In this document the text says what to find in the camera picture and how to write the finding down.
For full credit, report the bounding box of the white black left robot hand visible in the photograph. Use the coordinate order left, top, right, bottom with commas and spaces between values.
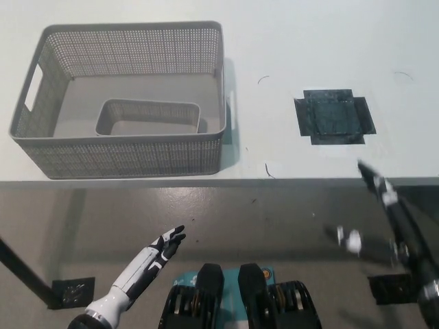
111, 225, 187, 302

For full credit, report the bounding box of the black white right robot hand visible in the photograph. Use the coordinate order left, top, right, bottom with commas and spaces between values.
323, 160, 439, 296

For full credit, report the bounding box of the small grey perforated basket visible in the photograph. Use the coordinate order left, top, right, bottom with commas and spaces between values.
95, 98, 202, 137

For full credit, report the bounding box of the black floor tape patch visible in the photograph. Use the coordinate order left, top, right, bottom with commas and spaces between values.
367, 273, 421, 306
51, 276, 96, 309

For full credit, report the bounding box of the black table leg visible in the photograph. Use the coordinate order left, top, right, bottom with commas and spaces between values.
0, 236, 59, 309

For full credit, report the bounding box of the black tape patch on tabletop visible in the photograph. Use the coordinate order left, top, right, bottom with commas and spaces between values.
294, 88, 377, 147

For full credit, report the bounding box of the large grey perforated basket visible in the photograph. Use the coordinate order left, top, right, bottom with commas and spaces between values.
8, 20, 237, 180

